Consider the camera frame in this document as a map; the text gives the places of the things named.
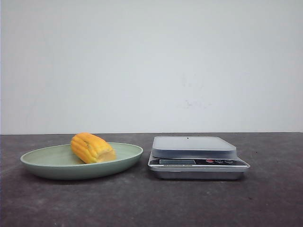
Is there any yellow corn cob piece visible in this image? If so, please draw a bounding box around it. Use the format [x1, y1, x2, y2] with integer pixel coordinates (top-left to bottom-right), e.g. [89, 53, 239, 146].
[71, 132, 117, 164]

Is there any silver digital kitchen scale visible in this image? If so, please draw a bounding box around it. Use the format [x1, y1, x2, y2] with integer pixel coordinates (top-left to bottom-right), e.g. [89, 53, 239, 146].
[148, 136, 250, 180]

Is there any light green plate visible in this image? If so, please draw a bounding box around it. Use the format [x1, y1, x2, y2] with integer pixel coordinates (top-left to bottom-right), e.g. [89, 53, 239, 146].
[20, 142, 143, 180]

